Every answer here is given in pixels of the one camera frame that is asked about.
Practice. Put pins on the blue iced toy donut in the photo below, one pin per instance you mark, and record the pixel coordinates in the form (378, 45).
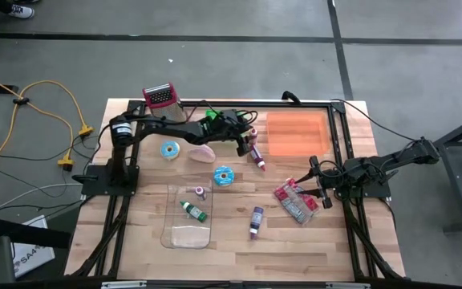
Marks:
(164, 149)
(218, 176)

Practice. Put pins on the person's white shoe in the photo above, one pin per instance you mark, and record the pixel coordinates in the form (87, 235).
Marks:
(21, 11)

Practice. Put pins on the white printed cardboard box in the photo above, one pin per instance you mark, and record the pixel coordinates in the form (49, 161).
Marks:
(34, 257)

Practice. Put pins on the black metal stand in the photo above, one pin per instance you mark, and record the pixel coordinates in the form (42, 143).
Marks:
(459, 168)

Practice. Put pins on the purple food colouring bottle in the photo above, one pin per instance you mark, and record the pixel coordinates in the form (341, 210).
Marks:
(256, 221)

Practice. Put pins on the orange translucent plastic bin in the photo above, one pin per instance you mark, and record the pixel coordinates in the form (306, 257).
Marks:
(297, 134)

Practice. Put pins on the clear plastic bin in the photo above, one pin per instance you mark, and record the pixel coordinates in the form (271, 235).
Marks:
(187, 237)

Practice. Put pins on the black aluminium rig frame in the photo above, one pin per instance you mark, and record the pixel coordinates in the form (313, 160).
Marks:
(295, 105)

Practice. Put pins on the green food colouring bottle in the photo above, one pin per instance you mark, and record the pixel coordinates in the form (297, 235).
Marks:
(194, 212)

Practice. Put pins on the red snack bag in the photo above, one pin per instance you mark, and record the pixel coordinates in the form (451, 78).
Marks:
(297, 204)

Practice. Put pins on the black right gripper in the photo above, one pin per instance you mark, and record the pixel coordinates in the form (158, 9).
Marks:
(329, 178)

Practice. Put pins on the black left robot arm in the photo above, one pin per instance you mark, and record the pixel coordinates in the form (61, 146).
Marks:
(167, 128)

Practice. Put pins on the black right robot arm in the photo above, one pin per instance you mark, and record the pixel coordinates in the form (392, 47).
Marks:
(399, 158)

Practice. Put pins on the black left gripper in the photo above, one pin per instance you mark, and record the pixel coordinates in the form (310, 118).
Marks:
(233, 124)

